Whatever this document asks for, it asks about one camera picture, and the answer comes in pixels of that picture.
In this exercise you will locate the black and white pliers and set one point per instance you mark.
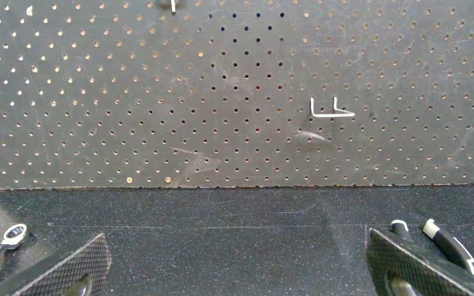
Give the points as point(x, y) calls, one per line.
point(447, 244)

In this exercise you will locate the black pegboard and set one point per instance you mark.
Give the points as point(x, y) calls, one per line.
point(97, 103)

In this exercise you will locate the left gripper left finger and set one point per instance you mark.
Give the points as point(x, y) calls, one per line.
point(76, 267)

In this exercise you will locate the metal hook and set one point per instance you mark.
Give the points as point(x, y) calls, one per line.
point(173, 5)
point(331, 115)

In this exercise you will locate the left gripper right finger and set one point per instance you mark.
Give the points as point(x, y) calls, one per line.
point(401, 263)

